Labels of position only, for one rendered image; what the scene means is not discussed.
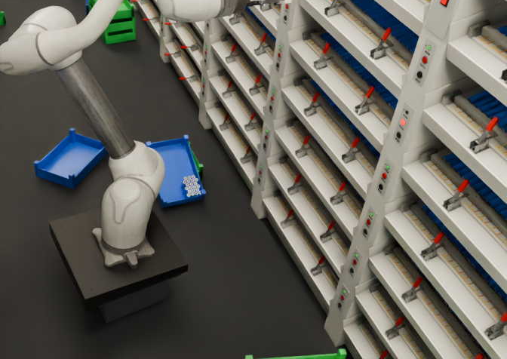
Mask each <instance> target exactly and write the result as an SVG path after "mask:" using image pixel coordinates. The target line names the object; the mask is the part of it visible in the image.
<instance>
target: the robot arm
mask: <svg viewBox="0 0 507 359"><path fill-rule="evenodd" d="M123 1H124V0H97V2H96V4H95V5H94V6H93V8H92V9H91V11H90V13H89V14H88V15H87V16H86V18H85V19H84V20H83V21H82V22H80V24H78V25H77V24H76V21H75V18H74V17H73V15H72V14H71V13H70V12H69V11H68V10H66V9H65V8H62V7H59V6H50V7H47V8H43V9H41V10H38V11H36V12H35V13H34V14H32V15H31V16H30V17H29V18H27V19H26V20H25V21H24V22H23V24H22V25H21V27H20V28H19V29H18V30H17V31H16V32H15V33H14V34H13V35H12V36H11V37H10V38H9V39H8V41H7V42H5V43H3V44H2V45H1V46H0V71H1V72H4V73H5V74H7V75H18V76H20V75H29V74H32V73H35V72H40V71H42V70H45V69H47V68H49V69H50V70H52V71H55V73H56V74H57V76H58V78H59V79H60V80H61V82H62V83H63V85H64V87H65V88H66V89H67V91H68V92H69V95H70V96H71V98H72V99H73V100H74V102H75V104H76V105H77V107H78V108H79V109H80V111H81V113H82V114H83V116H84V117H85V118H86V120H87V121H88V123H89V125H90V126H91V128H92V129H93V131H94V133H95V134H96V135H97V137H98V138H99V140H100V142H101V143H102V144H103V146H104V147H105V149H106V151H107V152H108V153H109V155H110V156H109V168H110V170H111V173H112V177H113V180H114V183H113V184H111V185H110V186H109V188H108V189H107V190H106V191H105V193H104V196H103V200H102V205H101V216H100V222H101V228H96V229H94V230H93V231H92V235H93V236H94V237H95V238H96V239H97V243H98V245H99V247H100V250H101V253H102V254H103V258H104V265H105V267H108V268H109V267H112V266H114V265H116V264H119V263H122V262H127V263H128V265H129V266H130V267H131V268H132V269H134V268H137V267H138V263H137V259H139V258H143V257H152V256H154V254H155V251H154V249H153V248H152V247H151V246H150V244H149V242H148V240H147V238H146V227H147V222H148V221H149V217H150V213H151V210H152V205H153V203H154V201H155V199H156V198H157V196H158V193H159V192H160V189H161V186H162V183H163V181H164V175H165V165H164V160H163V158H162V157H161V155H160V154H159V153H158V152H157V151H155V150H154V149H152V148H149V147H147V146H146V145H145V144H144V143H141V142H138V141H134V140H133V139H132V137H131V135H130V134H129V133H128V130H127V129H126V127H125V126H124V124H123V123H122V121H121V119H120V118H119V116H118V114H117V113H116V111H115V110H114V108H113V107H112V104H111V103H110V102H109V100H108V98H107V97H106V95H105V94H104V92H103V90H102V88H101V87H100V86H99V84H98V82H97V80H96V79H95V77H94V76H93V74H92V72H91V71H90V70H89V68H88V66H87V64H86V63H85V61H84V60H83V58H82V50H83V49H85V48H87V47H88V46H90V45H91V44H93V43H94V42H95V41H96V40H97V39H98V38H99V37H100V36H101V35H102V34H103V32H104V31H105V29H106V28H107V26H108V25H109V23H110V22H111V20H112V18H113V17H114V16H115V13H116V12H117V10H118V9H119V7H120V6H121V3H122V2H123ZM291 2H292V0H157V5H158V9H159V10H160V12H161V14H162V15H163V16H164V17H165V18H167V19H169V20H174V21H178V22H201V21H205V20H208V19H210V18H218V17H224V16H229V17H230V16H231V15H232V14H240V13H241V12H243V11H244V9H245V7H253V6H254V5H260V4H265V3H269V4H270V3H272V4H274V5H277V4H282V3H291Z"/></svg>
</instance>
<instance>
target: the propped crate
mask: <svg viewBox="0 0 507 359"><path fill-rule="evenodd" d="M188 139H189V137H188V135H184V136H183V138H179V139H175V140H166V141H162V142H157V143H150V141H149V142H146V146H147V147H149V148H152V149H154V150H155V151H157V152H158V153H159V154H160V155H161V157H162V158H163V160H164V165H165V175H164V181H163V183H162V186H161V189H160V192H159V193H158V201H159V204H160V207H161V208H164V207H170V206H174V205H178V204H184V203H188V202H191V201H197V200H201V199H203V197H204V196H205V194H206V191H205V189H203V187H202V184H201V180H200V177H199V175H198V171H197V167H196V165H195V161H194V158H193V155H192V151H191V149H190V146H189V141H188ZM192 175H195V178H198V182H197V185H198V184H199V185H200V188H199V191H201V195H199V196H195V197H191V198H185V195H183V189H181V188H180V186H181V182H182V181H183V178H184V177H185V176H186V177H188V176H192ZM184 198H185V199H184Z"/></svg>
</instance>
